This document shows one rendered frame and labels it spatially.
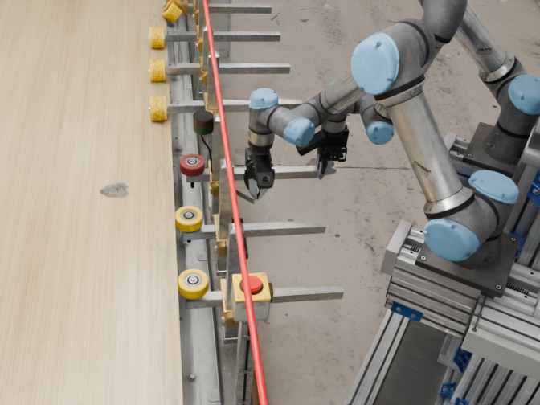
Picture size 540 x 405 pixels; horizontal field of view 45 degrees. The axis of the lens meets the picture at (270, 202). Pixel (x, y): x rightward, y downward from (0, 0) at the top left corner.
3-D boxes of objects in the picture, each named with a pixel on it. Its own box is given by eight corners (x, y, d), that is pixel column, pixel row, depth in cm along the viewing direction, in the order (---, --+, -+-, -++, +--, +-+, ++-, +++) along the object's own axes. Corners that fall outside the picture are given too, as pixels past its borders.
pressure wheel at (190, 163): (203, 178, 219) (203, 151, 211) (205, 194, 213) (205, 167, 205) (179, 179, 217) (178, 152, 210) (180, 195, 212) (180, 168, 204)
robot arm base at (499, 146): (535, 145, 205) (546, 119, 199) (527, 170, 195) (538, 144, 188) (488, 129, 210) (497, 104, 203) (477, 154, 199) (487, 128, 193)
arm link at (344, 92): (436, -4, 147) (313, 90, 186) (410, 10, 140) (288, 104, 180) (464, 40, 147) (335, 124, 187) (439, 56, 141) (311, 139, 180)
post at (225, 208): (227, 276, 206) (233, 157, 174) (228, 284, 204) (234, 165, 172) (216, 276, 206) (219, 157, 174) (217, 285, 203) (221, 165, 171)
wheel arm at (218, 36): (278, 38, 268) (279, 30, 266) (280, 42, 266) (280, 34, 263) (155, 38, 261) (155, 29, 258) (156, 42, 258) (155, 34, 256)
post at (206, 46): (210, 134, 261) (212, 23, 229) (211, 140, 258) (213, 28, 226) (202, 135, 260) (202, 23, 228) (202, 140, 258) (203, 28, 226)
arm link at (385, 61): (508, 233, 150) (417, 12, 139) (476, 267, 142) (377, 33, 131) (464, 237, 160) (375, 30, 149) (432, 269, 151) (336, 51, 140)
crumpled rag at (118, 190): (131, 183, 198) (131, 177, 197) (128, 198, 193) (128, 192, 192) (102, 182, 198) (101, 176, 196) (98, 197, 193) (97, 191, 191)
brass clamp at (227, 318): (239, 289, 184) (240, 277, 181) (244, 328, 174) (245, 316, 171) (218, 290, 183) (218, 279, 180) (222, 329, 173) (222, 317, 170)
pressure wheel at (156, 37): (164, 47, 256) (164, 48, 264) (163, 26, 255) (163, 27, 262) (149, 47, 255) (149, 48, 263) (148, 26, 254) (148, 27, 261)
